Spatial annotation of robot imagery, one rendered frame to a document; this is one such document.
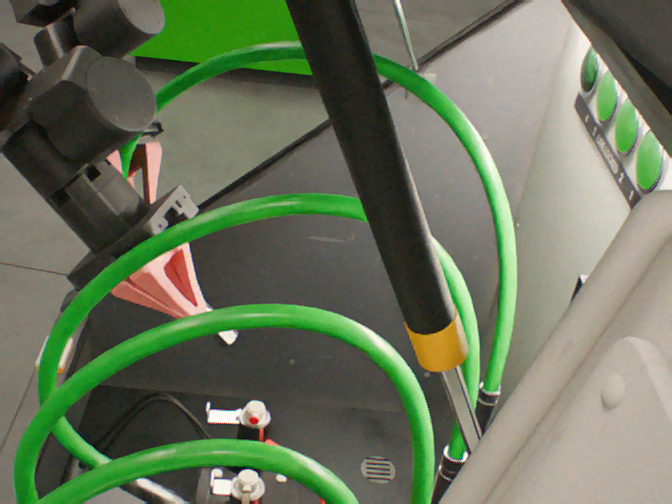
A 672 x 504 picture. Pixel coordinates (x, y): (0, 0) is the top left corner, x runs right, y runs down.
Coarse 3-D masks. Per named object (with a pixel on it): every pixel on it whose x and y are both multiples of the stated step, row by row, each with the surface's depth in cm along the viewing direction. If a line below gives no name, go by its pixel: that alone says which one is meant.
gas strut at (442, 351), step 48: (288, 0) 23; (336, 0) 23; (336, 48) 24; (336, 96) 25; (384, 96) 25; (384, 144) 26; (384, 192) 26; (384, 240) 28; (432, 288) 29; (432, 336) 30; (480, 432) 34
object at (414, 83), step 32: (224, 64) 69; (384, 64) 64; (160, 96) 73; (128, 160) 79; (480, 160) 65; (512, 224) 67; (512, 256) 68; (512, 288) 69; (512, 320) 71; (480, 384) 75
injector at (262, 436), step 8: (240, 416) 77; (240, 424) 76; (248, 424) 76; (264, 424) 76; (240, 432) 77; (248, 432) 76; (256, 432) 76; (264, 432) 77; (256, 440) 77; (264, 440) 78; (240, 472) 80; (256, 472) 79
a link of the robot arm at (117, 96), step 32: (64, 64) 59; (96, 64) 59; (128, 64) 62; (32, 96) 60; (64, 96) 59; (96, 96) 58; (128, 96) 61; (0, 128) 62; (64, 128) 60; (96, 128) 59; (128, 128) 60; (96, 160) 63
